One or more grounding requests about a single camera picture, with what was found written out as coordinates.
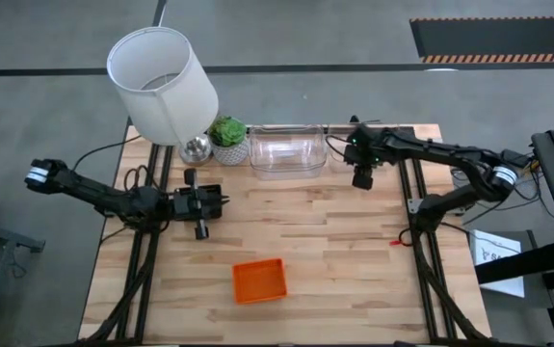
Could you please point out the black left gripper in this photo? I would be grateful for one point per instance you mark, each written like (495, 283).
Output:
(190, 203)

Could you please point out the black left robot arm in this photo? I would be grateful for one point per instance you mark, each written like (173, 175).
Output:
(88, 190)

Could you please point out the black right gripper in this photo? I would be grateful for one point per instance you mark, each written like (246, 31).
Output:
(365, 147)

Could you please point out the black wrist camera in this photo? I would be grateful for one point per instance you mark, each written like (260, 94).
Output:
(190, 177)
(362, 179)

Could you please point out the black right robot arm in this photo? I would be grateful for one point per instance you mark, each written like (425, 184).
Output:
(450, 154)

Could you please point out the white shade chrome table lamp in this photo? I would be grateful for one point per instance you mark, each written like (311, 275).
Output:
(161, 106)

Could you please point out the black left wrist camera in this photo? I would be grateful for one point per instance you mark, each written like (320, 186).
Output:
(190, 177)

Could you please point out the small red tag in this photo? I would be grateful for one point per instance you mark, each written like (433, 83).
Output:
(395, 243)

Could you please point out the black aluminium extrusion frame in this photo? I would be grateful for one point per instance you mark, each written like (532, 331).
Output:
(153, 156)

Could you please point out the black hazard-striped floor mat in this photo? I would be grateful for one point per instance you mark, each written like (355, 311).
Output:
(498, 36)

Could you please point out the green succulent in white pot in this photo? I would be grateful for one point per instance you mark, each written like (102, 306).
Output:
(228, 132)

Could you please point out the white printed cardboard box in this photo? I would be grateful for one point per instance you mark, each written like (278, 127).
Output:
(491, 243)

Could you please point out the clear plastic bin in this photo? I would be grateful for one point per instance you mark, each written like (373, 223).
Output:
(338, 168)
(286, 154)

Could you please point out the black plastic basket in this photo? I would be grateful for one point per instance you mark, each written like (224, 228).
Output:
(217, 189)

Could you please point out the black table edge clamp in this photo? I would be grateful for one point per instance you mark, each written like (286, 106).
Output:
(354, 119)

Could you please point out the orange-red plastic basket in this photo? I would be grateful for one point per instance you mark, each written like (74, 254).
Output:
(259, 282)

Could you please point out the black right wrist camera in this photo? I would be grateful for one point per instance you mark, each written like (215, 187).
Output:
(362, 179)

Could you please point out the black power adapter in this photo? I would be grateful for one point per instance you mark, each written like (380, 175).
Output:
(515, 155)

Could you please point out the black metal beam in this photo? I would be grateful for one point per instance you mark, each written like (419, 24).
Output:
(522, 262)

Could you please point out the grey metal mounting plate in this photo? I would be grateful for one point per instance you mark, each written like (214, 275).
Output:
(414, 205)

